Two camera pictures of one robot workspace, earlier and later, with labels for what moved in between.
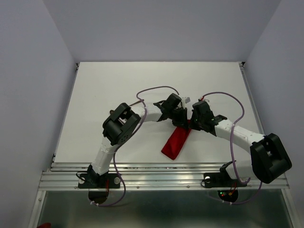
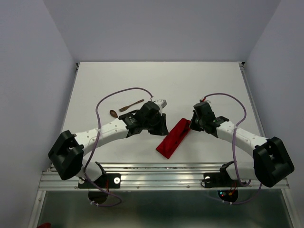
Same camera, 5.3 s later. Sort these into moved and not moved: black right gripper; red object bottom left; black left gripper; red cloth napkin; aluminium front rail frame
Moved: red cloth napkin; black left gripper
Not moved: black right gripper; aluminium front rail frame; red object bottom left
